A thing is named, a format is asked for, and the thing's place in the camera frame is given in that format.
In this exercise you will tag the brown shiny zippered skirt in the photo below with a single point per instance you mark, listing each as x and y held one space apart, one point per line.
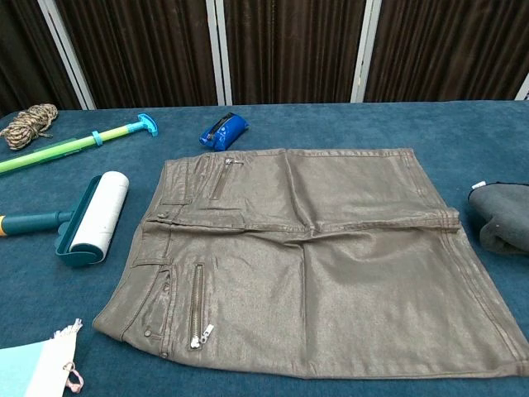
310 248

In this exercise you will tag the blue zippered pouch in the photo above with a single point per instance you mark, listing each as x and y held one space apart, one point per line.
225 132

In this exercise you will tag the green and blue pump stick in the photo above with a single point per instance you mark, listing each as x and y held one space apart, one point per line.
82 142

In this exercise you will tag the dark brown folding screen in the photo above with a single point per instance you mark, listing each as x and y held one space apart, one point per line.
144 49

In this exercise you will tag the grey folded cloth green lining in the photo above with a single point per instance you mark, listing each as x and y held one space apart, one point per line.
502 219

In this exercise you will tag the white and light-blue cloth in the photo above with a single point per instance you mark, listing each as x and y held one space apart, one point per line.
37 364

